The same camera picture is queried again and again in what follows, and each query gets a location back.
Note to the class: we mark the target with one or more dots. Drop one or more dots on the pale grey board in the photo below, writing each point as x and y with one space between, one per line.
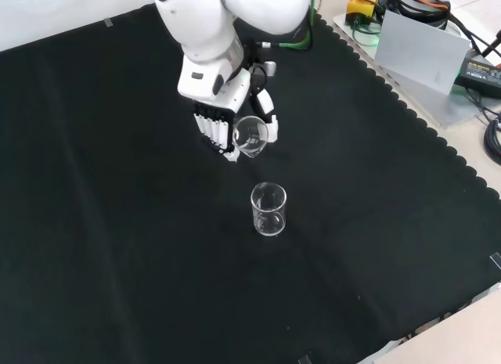
420 56

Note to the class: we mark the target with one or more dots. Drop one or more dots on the grey tape strip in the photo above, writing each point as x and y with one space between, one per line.
108 22
305 359
496 261

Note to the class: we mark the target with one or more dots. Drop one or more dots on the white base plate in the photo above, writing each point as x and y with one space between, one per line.
426 98

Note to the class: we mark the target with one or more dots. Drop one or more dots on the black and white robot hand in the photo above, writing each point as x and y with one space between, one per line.
219 101

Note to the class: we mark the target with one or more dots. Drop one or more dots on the black power adapter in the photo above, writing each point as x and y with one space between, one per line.
479 72

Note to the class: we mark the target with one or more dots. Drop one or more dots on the small clear glass beaker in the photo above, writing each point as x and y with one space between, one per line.
250 137

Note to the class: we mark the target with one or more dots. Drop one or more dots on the yellow emergency stop button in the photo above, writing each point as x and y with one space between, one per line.
362 6

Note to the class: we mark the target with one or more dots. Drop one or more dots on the black bench cloth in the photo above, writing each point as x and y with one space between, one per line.
195 231

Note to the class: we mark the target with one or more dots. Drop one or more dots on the tall clear glass beaker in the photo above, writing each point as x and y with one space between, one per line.
268 213

